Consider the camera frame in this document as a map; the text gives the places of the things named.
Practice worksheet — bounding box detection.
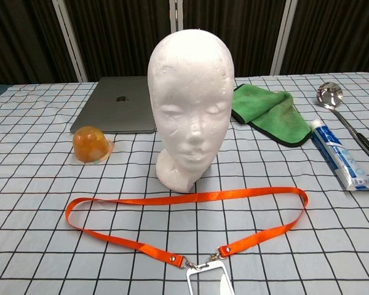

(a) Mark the orange lanyard strap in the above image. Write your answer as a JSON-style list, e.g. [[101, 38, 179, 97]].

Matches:
[[65, 186, 310, 270]]

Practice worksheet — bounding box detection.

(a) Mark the white badge holder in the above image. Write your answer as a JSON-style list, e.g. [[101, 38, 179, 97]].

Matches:
[[186, 261, 237, 295]]

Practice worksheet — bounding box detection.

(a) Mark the white foam mannequin head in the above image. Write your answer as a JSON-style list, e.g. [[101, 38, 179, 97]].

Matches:
[[146, 28, 235, 194]]

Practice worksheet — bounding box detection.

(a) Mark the grey laptop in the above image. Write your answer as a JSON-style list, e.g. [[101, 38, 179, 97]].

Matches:
[[69, 76, 157, 135]]

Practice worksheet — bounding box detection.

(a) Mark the green microfibre cloth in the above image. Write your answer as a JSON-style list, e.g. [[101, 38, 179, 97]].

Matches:
[[230, 83, 313, 148]]

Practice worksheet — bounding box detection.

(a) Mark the orange jelly cup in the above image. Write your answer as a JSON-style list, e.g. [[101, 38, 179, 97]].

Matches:
[[73, 125, 115, 164]]

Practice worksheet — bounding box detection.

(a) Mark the black partition panel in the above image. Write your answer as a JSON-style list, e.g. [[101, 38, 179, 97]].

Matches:
[[63, 0, 173, 83], [281, 0, 369, 76], [0, 0, 81, 89], [183, 0, 287, 77]]

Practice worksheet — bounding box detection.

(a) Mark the checkered tablecloth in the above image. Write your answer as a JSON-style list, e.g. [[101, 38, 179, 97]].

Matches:
[[0, 71, 369, 295]]

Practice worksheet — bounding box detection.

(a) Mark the blue white toothpaste tube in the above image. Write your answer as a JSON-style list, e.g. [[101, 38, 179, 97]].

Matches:
[[309, 119, 369, 192]]

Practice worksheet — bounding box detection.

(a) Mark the white partition frame post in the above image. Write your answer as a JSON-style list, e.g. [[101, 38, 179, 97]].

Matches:
[[269, 0, 298, 76], [51, 0, 89, 83], [169, 0, 185, 33]]

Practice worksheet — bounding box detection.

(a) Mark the steel ladle black handle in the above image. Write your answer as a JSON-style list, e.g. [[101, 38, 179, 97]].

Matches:
[[315, 81, 369, 164]]

